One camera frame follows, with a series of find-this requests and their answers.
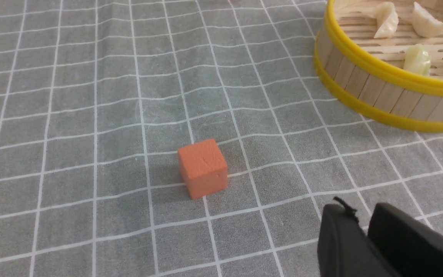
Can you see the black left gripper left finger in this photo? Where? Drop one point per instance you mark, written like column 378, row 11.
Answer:
column 344, row 250

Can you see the orange foam cube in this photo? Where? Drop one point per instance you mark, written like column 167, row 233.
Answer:
column 203, row 168

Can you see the pale green dumpling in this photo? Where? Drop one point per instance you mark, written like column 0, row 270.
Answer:
column 417, row 60

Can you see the white dumpling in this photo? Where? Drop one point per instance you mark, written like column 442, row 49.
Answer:
column 424, row 24

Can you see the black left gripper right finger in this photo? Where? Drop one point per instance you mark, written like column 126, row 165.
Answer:
column 412, row 248

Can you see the yellow bamboo steamer tray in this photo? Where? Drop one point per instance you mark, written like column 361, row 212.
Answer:
column 367, row 75

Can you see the grey checked tablecloth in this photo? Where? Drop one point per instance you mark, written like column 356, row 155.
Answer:
column 97, row 96

